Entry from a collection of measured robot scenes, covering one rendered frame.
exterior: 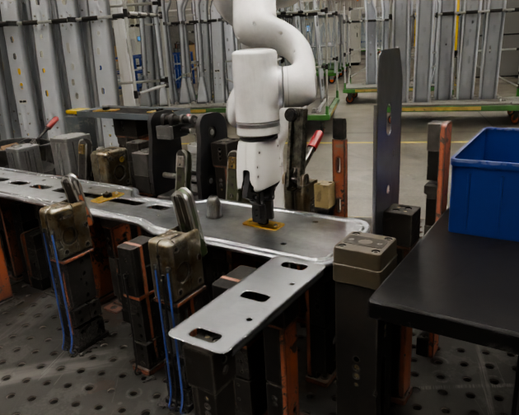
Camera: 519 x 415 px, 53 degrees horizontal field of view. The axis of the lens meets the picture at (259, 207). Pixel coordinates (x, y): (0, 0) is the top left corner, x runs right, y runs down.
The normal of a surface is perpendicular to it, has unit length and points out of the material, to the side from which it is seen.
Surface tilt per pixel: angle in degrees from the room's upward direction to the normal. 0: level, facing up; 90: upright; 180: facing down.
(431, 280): 0
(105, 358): 0
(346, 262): 89
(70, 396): 0
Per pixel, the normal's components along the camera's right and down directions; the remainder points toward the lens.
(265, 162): 0.80, 0.15
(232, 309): -0.05, -0.95
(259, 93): 0.06, 0.31
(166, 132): -0.54, 0.29
